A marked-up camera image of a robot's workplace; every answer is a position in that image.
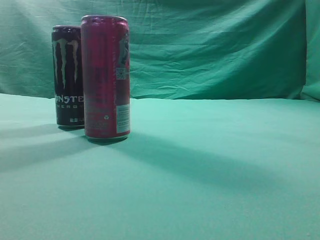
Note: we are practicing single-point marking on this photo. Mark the pink energy drink can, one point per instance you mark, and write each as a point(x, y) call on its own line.
point(106, 77)

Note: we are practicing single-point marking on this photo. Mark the green backdrop cloth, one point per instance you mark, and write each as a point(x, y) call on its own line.
point(225, 125)

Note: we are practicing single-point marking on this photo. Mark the black Monster energy can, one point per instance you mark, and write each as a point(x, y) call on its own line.
point(68, 76)

